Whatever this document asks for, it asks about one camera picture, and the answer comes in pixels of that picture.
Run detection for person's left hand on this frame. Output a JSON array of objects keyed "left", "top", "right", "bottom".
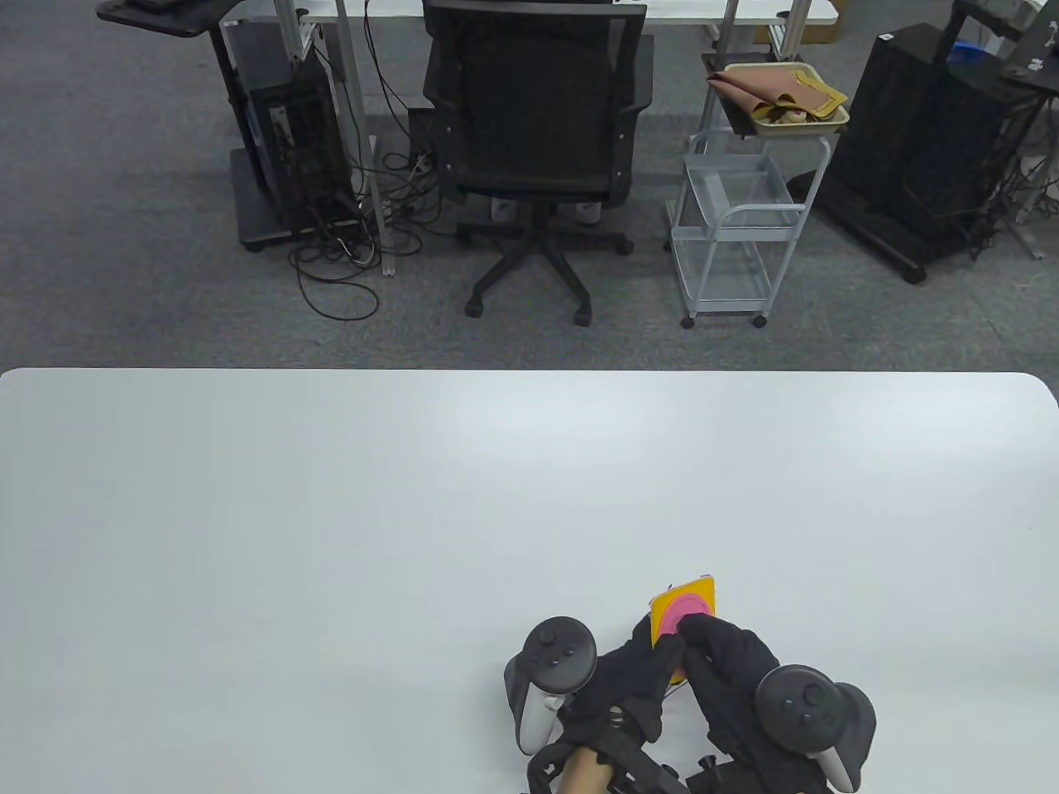
[{"left": 567, "top": 616, "right": 688, "bottom": 745}]

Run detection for person's right hand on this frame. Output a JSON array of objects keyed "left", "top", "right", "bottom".
[{"left": 678, "top": 614, "right": 830, "bottom": 791}]

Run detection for yellow felt square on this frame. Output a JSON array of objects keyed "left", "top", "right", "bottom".
[{"left": 648, "top": 573, "right": 716, "bottom": 687}]

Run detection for pink felt button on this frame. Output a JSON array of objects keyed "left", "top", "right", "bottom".
[{"left": 664, "top": 591, "right": 712, "bottom": 643}]

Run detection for person's left forearm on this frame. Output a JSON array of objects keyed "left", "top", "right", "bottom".
[{"left": 558, "top": 749, "right": 619, "bottom": 794}]

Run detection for grey left hand controller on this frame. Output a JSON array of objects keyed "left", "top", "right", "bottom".
[{"left": 505, "top": 616, "right": 598, "bottom": 755}]

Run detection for grey hand controller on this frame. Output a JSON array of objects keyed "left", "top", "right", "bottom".
[
  {"left": 505, "top": 616, "right": 598, "bottom": 755},
  {"left": 755, "top": 664, "right": 876, "bottom": 793}
]

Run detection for grey right hand controller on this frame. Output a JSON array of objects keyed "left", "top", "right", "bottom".
[{"left": 755, "top": 664, "right": 876, "bottom": 793}]

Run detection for beige plastic tray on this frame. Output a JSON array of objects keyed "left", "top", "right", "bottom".
[{"left": 724, "top": 62, "right": 851, "bottom": 138}]

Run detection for black equipment cart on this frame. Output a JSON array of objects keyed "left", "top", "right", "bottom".
[{"left": 790, "top": 0, "right": 1059, "bottom": 285}]

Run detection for brown cloth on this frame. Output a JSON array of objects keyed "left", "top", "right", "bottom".
[{"left": 706, "top": 66, "right": 849, "bottom": 125}]

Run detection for black office chair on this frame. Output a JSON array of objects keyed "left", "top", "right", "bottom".
[{"left": 422, "top": 0, "right": 656, "bottom": 328}]

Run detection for black computer tower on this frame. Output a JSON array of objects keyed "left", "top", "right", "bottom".
[{"left": 222, "top": 21, "right": 358, "bottom": 253}]

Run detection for cardboard box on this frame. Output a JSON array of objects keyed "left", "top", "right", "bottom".
[{"left": 769, "top": 0, "right": 850, "bottom": 47}]

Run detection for white desk with aluminium legs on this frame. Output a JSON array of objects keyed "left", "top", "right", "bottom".
[{"left": 223, "top": 0, "right": 841, "bottom": 276}]

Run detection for black side stand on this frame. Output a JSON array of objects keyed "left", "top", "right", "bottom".
[{"left": 95, "top": 0, "right": 242, "bottom": 39}]

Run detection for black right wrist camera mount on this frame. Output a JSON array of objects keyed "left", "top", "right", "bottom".
[{"left": 685, "top": 754, "right": 828, "bottom": 794}]

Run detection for white wire utility cart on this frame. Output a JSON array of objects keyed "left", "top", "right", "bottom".
[{"left": 666, "top": 128, "right": 832, "bottom": 330}]

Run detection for tangled black floor cables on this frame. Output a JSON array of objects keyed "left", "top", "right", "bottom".
[{"left": 288, "top": 50, "right": 448, "bottom": 322}]

